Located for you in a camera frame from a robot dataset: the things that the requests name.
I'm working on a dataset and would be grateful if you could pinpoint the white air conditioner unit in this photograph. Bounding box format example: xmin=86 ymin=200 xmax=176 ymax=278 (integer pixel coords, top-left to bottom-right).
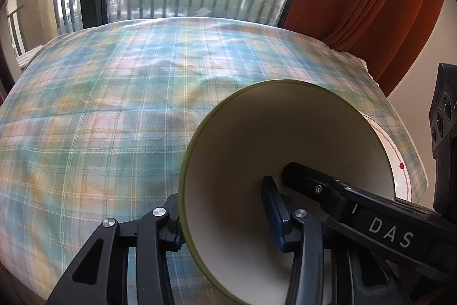
xmin=16 ymin=45 xmax=43 ymax=71

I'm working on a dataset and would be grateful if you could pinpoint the floral ceramic bowl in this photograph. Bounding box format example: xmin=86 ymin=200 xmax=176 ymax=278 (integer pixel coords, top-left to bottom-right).
xmin=178 ymin=79 xmax=397 ymax=305

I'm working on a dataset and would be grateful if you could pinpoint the red patterned white plate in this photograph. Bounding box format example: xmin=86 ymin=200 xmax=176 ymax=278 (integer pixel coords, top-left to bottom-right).
xmin=360 ymin=112 xmax=412 ymax=202

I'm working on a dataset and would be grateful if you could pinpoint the plaid tablecloth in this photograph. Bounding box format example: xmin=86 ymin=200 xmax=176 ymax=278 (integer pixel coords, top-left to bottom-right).
xmin=1 ymin=18 xmax=428 ymax=304

